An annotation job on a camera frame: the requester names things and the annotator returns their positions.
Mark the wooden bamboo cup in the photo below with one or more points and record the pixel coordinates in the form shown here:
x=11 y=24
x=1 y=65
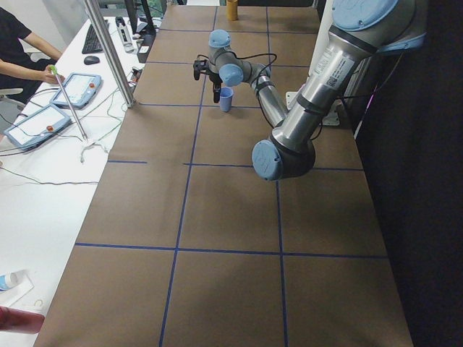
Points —
x=232 y=10

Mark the person in black shirt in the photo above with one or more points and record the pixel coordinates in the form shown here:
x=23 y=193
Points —
x=18 y=70

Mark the black keyboard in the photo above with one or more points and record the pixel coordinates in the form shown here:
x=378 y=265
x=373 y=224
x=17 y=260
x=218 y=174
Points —
x=92 y=43

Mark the metal rod green tip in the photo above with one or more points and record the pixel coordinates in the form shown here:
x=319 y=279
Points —
x=69 y=103

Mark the lower teach pendant tablet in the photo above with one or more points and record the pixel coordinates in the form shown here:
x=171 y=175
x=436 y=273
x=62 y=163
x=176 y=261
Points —
x=37 y=127

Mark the aluminium frame post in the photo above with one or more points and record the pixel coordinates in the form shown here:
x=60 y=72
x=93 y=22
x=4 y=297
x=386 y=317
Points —
x=97 y=20

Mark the teach pendant tablet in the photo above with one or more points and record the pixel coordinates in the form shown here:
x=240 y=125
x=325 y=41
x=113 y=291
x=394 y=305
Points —
x=81 y=88
x=37 y=127

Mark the blue ribbed plastic cup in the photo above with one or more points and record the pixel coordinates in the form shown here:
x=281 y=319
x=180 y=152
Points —
x=226 y=97

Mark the white paper sheet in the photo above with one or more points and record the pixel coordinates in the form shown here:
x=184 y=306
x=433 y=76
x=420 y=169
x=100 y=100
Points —
x=10 y=297

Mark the black computer mouse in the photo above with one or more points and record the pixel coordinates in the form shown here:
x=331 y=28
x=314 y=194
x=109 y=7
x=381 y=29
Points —
x=91 y=60

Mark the red bottle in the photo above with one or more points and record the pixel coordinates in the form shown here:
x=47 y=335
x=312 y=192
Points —
x=18 y=321

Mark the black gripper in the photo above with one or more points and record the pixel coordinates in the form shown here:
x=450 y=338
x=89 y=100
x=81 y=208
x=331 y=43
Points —
x=215 y=82

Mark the white blue tube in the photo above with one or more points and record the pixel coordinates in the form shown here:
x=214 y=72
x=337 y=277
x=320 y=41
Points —
x=8 y=281

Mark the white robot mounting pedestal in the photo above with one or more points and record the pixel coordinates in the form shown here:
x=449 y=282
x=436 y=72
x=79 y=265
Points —
x=327 y=69

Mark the upper teach pendant tablet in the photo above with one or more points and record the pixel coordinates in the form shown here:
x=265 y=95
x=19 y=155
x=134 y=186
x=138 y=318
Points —
x=81 y=88

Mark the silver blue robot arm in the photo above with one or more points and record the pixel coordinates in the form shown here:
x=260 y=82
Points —
x=359 y=29

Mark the black monitor stand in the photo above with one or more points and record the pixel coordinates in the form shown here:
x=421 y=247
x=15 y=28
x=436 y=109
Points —
x=146 y=30

